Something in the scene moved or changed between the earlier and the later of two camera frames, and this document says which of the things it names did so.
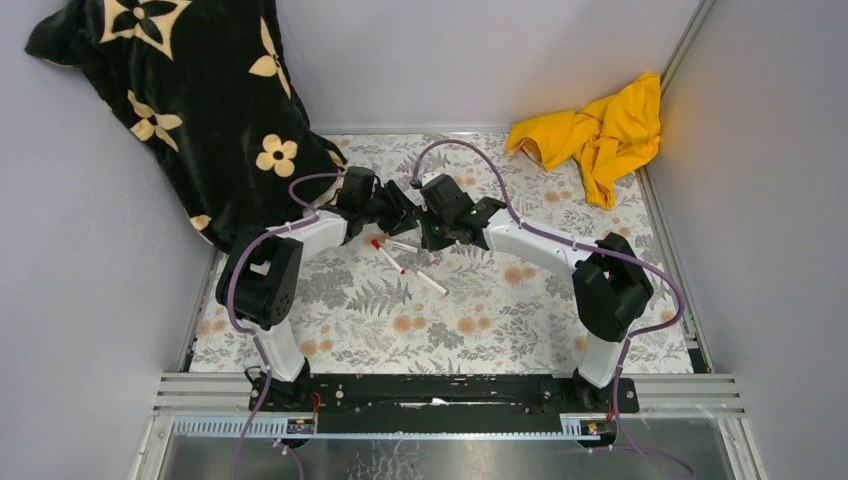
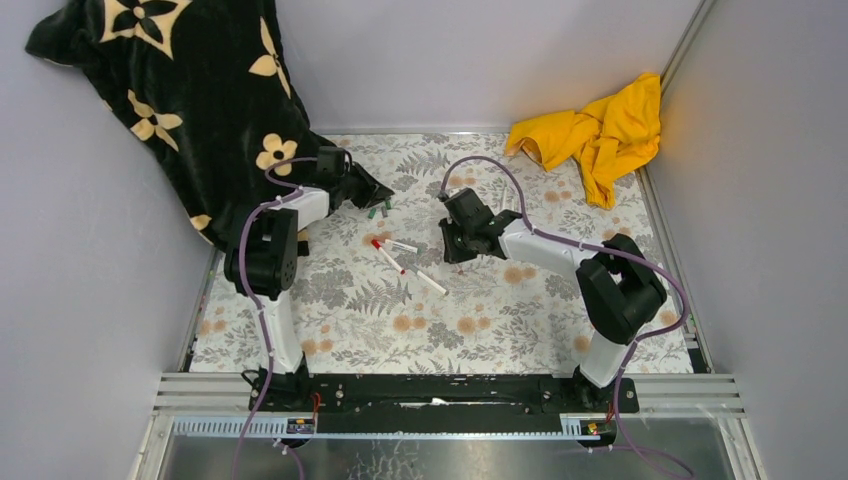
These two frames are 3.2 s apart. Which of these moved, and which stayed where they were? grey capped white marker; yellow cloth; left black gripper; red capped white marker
Moved: left black gripper
Stayed: red capped white marker; yellow cloth; grey capped white marker
